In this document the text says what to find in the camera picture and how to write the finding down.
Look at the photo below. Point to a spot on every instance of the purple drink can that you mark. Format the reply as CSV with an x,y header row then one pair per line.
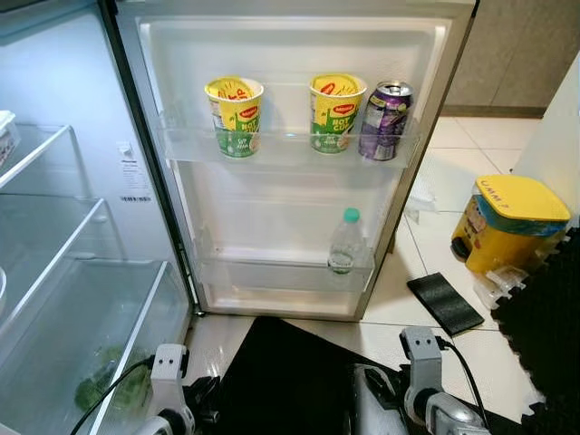
x,y
385,122

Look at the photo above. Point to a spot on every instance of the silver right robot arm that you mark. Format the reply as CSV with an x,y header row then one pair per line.
x,y
449,419

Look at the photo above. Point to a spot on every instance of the clear bottle green cap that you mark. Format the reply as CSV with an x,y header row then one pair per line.
x,y
346,245

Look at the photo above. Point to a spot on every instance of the steel fridge main door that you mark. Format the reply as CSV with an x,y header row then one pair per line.
x,y
281,208

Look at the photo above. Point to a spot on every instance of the black interlocking foam mat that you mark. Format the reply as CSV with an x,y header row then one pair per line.
x,y
544,344

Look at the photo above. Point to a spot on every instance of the clear crisper drawer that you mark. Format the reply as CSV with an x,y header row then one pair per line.
x,y
91,308

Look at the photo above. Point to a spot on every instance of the green leafy vegetable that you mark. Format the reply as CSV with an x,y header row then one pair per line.
x,y
109,390

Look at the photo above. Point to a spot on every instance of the white fridge label sticker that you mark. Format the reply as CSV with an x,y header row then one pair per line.
x,y
134,172

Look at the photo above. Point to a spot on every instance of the yellow lidded bin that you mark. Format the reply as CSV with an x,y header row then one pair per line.
x,y
507,236

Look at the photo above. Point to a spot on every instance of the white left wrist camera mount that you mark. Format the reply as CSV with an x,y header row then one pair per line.
x,y
168,362

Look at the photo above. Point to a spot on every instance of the clear plastic package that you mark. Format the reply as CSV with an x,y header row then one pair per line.
x,y
498,285

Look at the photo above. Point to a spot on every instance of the yellow green noodle cup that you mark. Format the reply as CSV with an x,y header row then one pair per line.
x,y
337,113
237,118

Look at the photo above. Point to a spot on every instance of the clear fridge door shelf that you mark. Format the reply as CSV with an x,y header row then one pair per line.
x,y
272,272
288,149

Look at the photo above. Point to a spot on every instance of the black ribbed pad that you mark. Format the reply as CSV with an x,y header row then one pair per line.
x,y
446,304

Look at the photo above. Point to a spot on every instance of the glass fridge shelf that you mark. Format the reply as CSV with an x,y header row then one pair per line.
x,y
45,236
32,149

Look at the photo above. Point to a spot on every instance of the black carpet rug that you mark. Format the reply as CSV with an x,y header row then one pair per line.
x,y
290,381

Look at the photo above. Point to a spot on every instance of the grey kitchen cabinet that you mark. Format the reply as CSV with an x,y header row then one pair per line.
x,y
517,54

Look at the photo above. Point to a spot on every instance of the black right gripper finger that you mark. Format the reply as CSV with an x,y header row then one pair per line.
x,y
367,408

